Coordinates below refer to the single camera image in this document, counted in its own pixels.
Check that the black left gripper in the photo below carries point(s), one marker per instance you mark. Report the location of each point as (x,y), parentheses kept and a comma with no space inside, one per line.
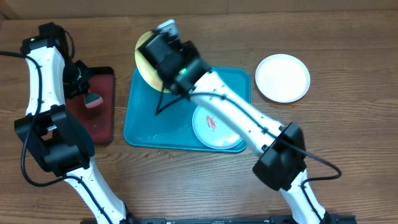
(72,91)

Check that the red black sponge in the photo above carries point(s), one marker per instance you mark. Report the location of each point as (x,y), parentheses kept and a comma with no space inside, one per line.
(92,100)

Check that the yellow-green plate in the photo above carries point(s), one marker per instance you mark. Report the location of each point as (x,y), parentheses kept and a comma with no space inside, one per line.
(148,73)

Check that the light blue plate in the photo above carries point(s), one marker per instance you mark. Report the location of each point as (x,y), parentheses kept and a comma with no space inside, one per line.
(214,133)

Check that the white plate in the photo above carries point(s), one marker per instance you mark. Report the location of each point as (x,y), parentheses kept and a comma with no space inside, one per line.
(282,78)

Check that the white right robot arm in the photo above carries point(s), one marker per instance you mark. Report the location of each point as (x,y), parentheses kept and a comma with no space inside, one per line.
(280,148)

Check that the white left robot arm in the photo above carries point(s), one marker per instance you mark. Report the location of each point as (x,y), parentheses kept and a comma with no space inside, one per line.
(55,138)

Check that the dark red water tray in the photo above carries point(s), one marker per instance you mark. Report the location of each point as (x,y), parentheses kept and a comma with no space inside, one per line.
(98,121)

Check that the blue plastic tray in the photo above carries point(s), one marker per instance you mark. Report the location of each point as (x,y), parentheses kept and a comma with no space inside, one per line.
(172,128)

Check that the cardboard back wall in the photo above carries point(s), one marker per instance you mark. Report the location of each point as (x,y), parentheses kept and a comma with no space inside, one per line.
(55,9)

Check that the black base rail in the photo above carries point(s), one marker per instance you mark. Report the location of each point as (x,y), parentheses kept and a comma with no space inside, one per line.
(276,219)

